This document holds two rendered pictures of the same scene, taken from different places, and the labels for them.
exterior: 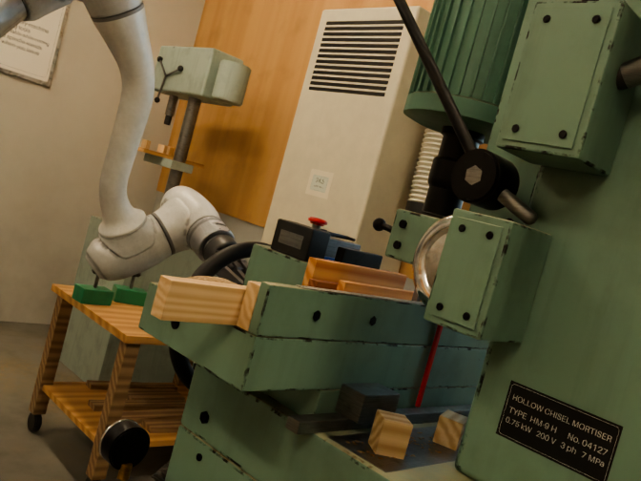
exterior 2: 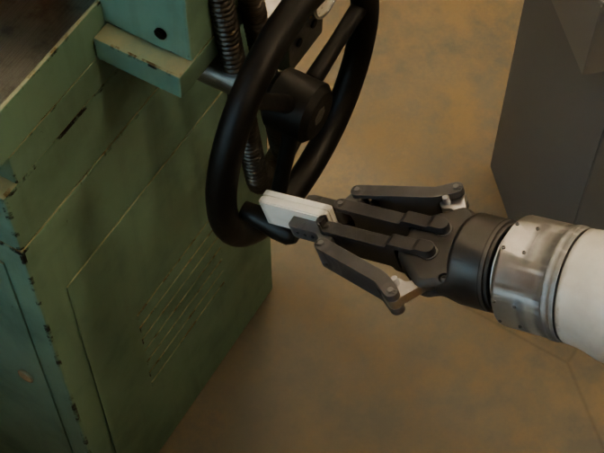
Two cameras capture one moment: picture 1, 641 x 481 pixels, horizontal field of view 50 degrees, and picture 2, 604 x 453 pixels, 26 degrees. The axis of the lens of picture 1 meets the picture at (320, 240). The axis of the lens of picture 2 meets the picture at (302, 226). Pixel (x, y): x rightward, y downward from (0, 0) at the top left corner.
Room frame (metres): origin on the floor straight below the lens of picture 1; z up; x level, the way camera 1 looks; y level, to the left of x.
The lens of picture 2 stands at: (1.93, -0.07, 1.77)
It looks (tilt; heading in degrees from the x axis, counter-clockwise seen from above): 57 degrees down; 167
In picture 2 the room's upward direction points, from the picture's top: straight up
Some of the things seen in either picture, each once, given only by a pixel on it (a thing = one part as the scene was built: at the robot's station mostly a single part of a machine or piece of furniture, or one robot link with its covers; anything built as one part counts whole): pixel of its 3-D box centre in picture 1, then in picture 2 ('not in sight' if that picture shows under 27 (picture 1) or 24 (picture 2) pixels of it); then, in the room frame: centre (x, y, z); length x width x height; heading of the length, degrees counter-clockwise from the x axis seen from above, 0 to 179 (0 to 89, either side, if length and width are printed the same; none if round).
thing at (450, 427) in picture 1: (451, 429); not in sight; (0.84, -0.22, 0.82); 0.04 x 0.03 x 0.03; 156
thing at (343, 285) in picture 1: (386, 307); not in sight; (0.97, -0.12, 0.93); 0.22 x 0.01 x 0.06; 137
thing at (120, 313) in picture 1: (156, 370); not in sight; (2.38, 0.44, 0.32); 0.66 x 0.57 x 0.64; 134
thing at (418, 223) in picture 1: (441, 251); not in sight; (0.94, -0.16, 1.03); 0.14 x 0.07 x 0.09; 47
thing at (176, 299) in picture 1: (346, 315); not in sight; (0.85, -0.06, 0.92); 0.55 x 0.02 x 0.04; 137
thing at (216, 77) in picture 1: (165, 217); not in sight; (3.21, 0.73, 0.79); 0.62 x 0.48 x 1.58; 45
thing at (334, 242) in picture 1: (314, 240); not in sight; (1.07, 0.01, 0.99); 0.13 x 0.11 x 0.06; 137
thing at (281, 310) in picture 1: (423, 324); not in sight; (0.91, -0.16, 0.93); 0.60 x 0.02 x 0.06; 137
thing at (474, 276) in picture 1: (486, 276); not in sight; (0.71, -0.18, 1.02); 0.09 x 0.07 x 0.12; 137
